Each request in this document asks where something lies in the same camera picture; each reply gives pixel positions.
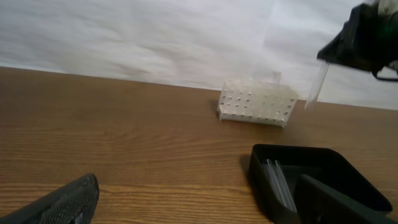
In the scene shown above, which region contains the black cable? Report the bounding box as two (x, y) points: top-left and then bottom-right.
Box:
(371, 68), (398, 83)

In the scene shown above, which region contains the black tray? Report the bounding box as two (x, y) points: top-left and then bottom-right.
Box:
(248, 143), (393, 224)

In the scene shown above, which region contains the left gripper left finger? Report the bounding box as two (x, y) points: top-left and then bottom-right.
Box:
(0, 173), (100, 224)

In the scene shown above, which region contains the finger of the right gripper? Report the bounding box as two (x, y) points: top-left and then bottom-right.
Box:
(316, 30), (352, 68)

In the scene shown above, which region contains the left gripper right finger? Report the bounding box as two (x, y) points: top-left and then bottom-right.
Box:
(294, 174), (398, 224)

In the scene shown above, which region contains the clear test tube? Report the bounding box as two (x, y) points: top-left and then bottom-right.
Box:
(262, 159), (292, 210)
(303, 60), (330, 111)
(272, 159), (298, 213)

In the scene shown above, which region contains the white test tube rack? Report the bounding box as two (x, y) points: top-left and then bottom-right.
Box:
(216, 78), (300, 128)

